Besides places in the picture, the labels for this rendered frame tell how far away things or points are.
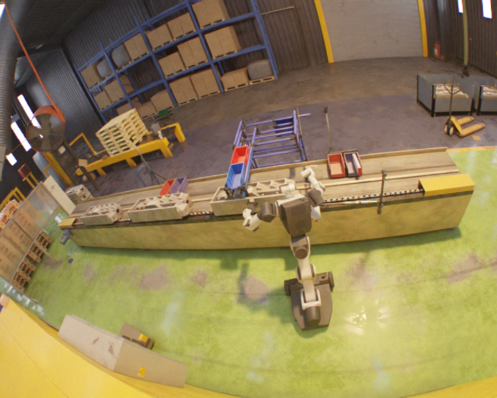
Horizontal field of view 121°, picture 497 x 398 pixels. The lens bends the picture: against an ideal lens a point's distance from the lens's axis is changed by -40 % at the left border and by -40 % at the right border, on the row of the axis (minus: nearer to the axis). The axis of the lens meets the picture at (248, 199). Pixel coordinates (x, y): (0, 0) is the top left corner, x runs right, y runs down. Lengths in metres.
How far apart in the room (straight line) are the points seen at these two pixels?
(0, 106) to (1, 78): 0.90
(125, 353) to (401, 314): 2.62
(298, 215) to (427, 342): 2.04
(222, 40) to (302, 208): 9.93
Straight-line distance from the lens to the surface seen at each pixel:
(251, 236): 3.11
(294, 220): 1.88
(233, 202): 2.72
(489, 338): 3.32
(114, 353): 1.50
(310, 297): 2.55
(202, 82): 11.90
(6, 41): 9.14
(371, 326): 2.80
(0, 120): 7.94
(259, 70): 11.11
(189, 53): 11.77
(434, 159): 3.54
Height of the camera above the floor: 2.69
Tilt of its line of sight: 40 degrees down
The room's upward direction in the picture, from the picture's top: 23 degrees counter-clockwise
